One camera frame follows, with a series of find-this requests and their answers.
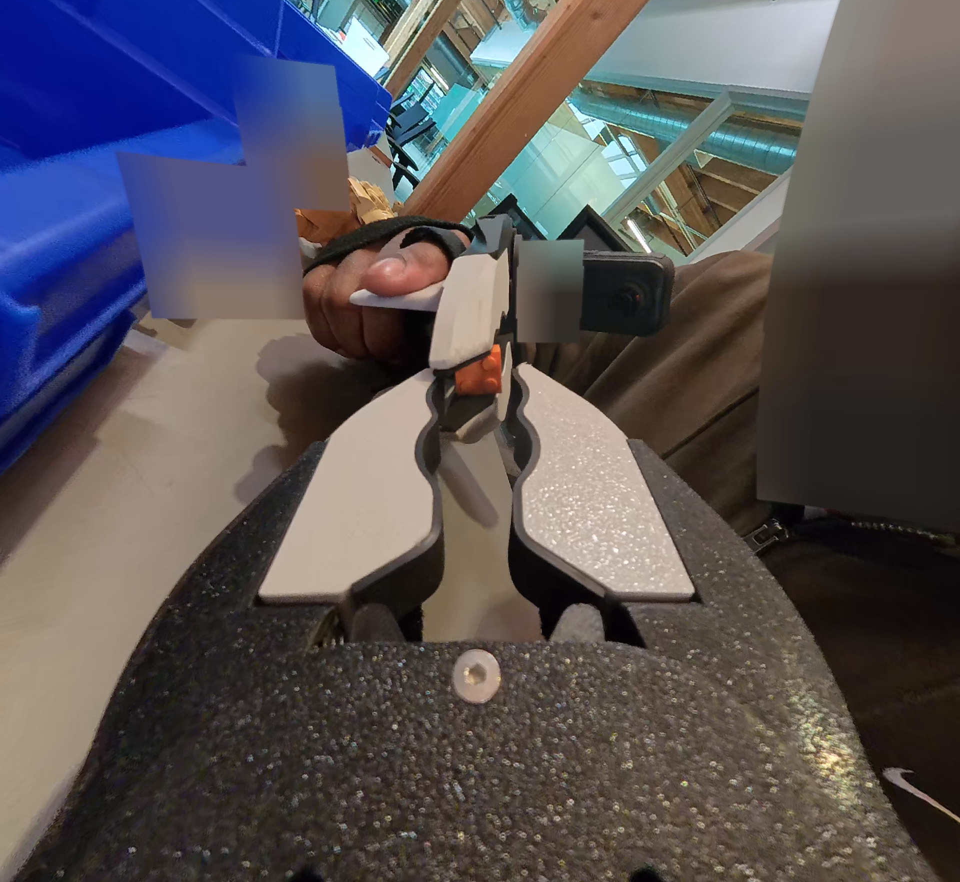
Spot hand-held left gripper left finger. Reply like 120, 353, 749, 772
255, 369, 441, 603

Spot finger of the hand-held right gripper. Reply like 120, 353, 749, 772
427, 254, 513, 375

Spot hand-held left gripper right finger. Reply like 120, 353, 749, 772
512, 363, 696, 606

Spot orange toy brick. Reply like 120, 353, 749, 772
455, 344, 503, 396

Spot blue plastic bin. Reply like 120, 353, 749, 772
0, 0, 290, 480

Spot person's right forearm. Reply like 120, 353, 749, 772
521, 249, 775, 532

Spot black framed monitor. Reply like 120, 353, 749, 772
558, 205, 652, 255

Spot black framed dark panel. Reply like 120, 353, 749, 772
489, 193, 543, 242

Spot brown brick-built toy animal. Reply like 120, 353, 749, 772
294, 175, 396, 247

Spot person's dark pants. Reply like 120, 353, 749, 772
753, 518, 960, 879

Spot silver ventilation duct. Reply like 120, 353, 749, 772
577, 85, 801, 176

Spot wooden support post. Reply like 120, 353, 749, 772
403, 0, 712, 223

